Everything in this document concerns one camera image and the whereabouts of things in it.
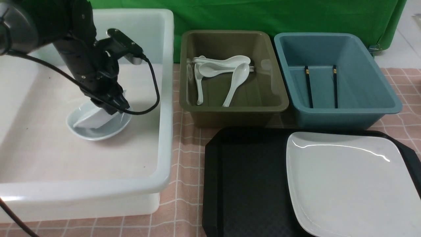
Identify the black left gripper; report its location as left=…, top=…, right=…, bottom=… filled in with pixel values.
left=54, top=37, right=130, bottom=115

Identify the small white bowl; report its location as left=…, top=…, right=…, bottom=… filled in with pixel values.
left=66, top=113, right=132, bottom=141
left=67, top=100, right=122, bottom=129

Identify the black chopstick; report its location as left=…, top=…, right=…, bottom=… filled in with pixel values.
left=304, top=66, right=314, bottom=108
left=333, top=65, right=338, bottom=109

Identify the large white square plate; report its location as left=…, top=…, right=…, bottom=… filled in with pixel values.
left=286, top=132, right=421, bottom=237

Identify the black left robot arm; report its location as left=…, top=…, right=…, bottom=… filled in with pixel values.
left=1, top=0, right=130, bottom=114

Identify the white ceramic spoon, left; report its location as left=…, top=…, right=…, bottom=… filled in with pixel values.
left=193, top=56, right=206, bottom=106

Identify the white ceramic spoon,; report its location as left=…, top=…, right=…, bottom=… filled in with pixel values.
left=192, top=55, right=251, bottom=68
left=222, top=63, right=250, bottom=107
left=198, top=63, right=236, bottom=78
left=193, top=56, right=206, bottom=106

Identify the white ceramic spoon, middle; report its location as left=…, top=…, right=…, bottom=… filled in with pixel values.
left=198, top=63, right=236, bottom=78

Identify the large white plastic bin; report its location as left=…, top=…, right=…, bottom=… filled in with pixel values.
left=0, top=9, right=174, bottom=222

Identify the white ceramic spoon, top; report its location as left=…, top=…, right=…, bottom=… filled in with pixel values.
left=192, top=55, right=251, bottom=68

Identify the white ceramic spoon, right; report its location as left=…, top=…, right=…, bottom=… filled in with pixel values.
left=222, top=63, right=250, bottom=107

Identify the olive green plastic bin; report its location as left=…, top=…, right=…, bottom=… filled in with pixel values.
left=179, top=30, right=289, bottom=128

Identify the pink checkered tablecloth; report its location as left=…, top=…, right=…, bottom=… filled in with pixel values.
left=0, top=63, right=421, bottom=237

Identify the black plastic serving tray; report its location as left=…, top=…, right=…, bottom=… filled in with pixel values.
left=202, top=127, right=420, bottom=237

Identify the teal blue plastic bin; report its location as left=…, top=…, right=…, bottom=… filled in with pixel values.
left=274, top=33, right=403, bottom=130

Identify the green backdrop cloth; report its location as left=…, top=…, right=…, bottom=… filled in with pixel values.
left=91, top=0, right=406, bottom=63

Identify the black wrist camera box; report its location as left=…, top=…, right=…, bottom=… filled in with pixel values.
left=95, top=28, right=149, bottom=66

